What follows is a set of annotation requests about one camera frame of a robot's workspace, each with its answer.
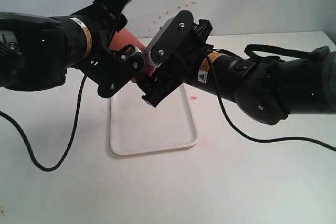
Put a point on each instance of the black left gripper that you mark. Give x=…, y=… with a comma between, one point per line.
x=99, y=31

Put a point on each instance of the white rectangular plastic tray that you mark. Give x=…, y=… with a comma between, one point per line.
x=138, y=128

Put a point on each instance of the red sauce squeeze bottle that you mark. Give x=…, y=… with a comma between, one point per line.
x=124, y=46

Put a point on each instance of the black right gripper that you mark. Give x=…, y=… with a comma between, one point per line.
x=174, y=51

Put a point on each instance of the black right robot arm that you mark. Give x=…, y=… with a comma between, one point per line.
x=269, y=85

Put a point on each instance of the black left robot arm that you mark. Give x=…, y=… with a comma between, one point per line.
x=37, y=51

